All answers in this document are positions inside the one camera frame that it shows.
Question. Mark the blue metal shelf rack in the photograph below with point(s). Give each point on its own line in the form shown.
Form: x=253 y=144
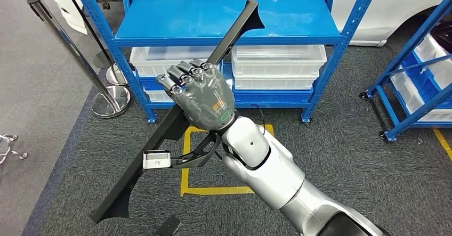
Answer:
x=409 y=47
x=212 y=19

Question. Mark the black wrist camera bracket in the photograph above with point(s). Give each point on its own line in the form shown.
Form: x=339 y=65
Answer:
x=178 y=162

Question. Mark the white car with red stripe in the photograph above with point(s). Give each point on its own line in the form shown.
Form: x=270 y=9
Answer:
x=395 y=8

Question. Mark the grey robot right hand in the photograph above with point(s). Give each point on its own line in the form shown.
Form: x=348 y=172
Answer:
x=204 y=96

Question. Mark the chrome stanchion post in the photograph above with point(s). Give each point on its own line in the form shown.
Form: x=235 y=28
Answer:
x=116 y=75
x=109 y=102

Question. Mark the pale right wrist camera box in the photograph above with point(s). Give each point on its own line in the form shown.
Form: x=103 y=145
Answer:
x=157 y=160

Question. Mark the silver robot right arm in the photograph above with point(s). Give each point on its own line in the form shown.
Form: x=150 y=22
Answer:
x=275 y=171

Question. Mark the black plastic frame part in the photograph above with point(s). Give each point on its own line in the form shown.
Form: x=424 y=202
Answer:
x=233 y=32

